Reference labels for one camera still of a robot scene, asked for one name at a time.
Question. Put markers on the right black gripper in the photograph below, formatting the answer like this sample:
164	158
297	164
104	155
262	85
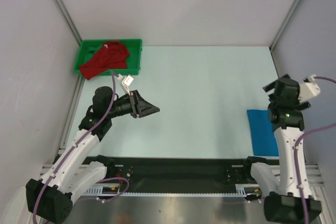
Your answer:
299	105

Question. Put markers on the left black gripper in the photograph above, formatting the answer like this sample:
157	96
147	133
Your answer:
139	107

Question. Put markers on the blue polo shirt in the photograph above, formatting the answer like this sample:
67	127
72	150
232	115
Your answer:
262	137

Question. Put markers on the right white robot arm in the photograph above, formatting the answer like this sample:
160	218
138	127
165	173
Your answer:
287	197

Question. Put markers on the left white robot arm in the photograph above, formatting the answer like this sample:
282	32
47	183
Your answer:
53	195

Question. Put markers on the red t shirt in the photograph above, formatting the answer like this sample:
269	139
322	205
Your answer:
111	55

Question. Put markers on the green plastic bin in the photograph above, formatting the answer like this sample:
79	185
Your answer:
89	47

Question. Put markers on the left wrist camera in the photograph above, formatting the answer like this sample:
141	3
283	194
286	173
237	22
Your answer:
125	82

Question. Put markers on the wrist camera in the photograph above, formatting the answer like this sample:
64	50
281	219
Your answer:
125	82
308	88

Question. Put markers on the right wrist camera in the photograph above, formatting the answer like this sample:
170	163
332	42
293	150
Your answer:
308	88

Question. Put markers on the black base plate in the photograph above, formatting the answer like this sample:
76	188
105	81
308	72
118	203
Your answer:
183	175

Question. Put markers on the left white cable duct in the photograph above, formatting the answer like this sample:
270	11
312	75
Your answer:
102	190

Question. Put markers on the white cable duct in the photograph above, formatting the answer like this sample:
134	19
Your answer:
102	190
249	189

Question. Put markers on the right white cable duct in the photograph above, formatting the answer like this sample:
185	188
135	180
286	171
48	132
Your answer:
249	189

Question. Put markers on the right aluminium frame post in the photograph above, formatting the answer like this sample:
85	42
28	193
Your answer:
285	24

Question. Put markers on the aluminium frame post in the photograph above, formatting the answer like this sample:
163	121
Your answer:
68	20
285	24

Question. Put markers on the left aluminium frame post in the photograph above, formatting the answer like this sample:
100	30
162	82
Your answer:
68	20

